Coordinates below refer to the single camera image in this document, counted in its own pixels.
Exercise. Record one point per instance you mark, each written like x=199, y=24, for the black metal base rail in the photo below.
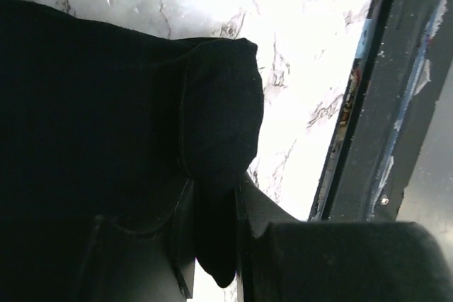
x=390, y=156

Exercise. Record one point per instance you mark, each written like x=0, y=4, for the blue tape piece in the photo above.
x=364, y=38

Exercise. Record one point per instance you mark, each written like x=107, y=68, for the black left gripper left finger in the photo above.
x=147, y=256

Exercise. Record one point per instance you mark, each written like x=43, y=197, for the black underwear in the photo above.
x=95, y=117

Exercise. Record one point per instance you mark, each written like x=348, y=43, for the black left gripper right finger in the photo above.
x=283, y=259

